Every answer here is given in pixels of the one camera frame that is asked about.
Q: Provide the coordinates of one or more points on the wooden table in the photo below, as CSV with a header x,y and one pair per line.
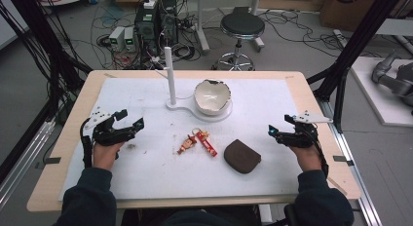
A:
x,y
328,174

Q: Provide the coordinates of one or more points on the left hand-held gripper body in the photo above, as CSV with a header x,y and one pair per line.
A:
x,y
105,135

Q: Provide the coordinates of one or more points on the white eggshell-shaped bowl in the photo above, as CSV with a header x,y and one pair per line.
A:
x,y
212,96

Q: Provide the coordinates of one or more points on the white table mat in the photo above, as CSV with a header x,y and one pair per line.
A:
x,y
156,167

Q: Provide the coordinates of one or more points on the black frame post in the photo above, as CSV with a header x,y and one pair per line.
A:
x,y
352,47
42,34

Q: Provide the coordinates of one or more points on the black round stool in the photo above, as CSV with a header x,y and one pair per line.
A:
x,y
242,26

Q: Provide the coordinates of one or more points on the white power strip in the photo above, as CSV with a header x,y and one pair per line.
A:
x,y
151,1

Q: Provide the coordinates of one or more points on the black computer tower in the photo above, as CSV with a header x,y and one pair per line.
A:
x,y
147,28

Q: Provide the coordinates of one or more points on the white floor board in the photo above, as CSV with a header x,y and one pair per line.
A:
x,y
378,99

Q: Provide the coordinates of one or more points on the aluminium floor rail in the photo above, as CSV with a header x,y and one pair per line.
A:
x,y
355,177
22,161

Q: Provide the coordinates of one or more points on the white stand with pole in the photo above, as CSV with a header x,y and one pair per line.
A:
x,y
171,80

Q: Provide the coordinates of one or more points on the black table clamp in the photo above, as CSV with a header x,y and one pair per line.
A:
x,y
52,160
342,159

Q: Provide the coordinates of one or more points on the person's dark torso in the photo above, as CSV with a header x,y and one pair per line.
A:
x,y
191,218

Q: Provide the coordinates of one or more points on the person's right hand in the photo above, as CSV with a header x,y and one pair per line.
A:
x,y
307,158

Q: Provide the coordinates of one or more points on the brown pouch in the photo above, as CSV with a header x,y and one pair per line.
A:
x,y
242,156

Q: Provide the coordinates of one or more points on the person's left hand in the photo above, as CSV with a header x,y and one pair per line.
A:
x,y
104,156

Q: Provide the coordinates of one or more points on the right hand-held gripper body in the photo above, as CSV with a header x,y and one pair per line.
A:
x,y
300,136

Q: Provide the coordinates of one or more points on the cardboard box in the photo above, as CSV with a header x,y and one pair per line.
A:
x,y
347,8

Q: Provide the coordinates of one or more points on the grey power supply unit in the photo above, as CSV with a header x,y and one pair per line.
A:
x,y
117,37
129,38

